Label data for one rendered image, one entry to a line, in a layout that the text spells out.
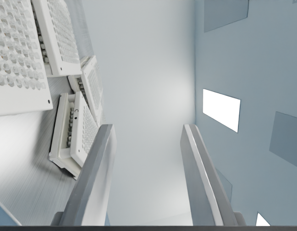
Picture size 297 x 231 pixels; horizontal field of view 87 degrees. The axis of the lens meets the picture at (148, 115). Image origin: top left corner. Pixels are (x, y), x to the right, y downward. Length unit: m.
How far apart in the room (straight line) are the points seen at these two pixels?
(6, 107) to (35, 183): 0.22
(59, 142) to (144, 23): 3.59
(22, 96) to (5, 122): 0.10
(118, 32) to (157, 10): 0.96
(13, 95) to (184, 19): 4.02
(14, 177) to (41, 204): 0.11
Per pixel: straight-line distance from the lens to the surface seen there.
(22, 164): 0.42
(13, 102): 0.28
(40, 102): 0.34
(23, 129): 0.43
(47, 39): 0.48
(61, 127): 0.54
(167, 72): 3.96
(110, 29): 3.85
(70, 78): 0.76
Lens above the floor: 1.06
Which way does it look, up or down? 8 degrees up
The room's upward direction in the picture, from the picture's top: 81 degrees clockwise
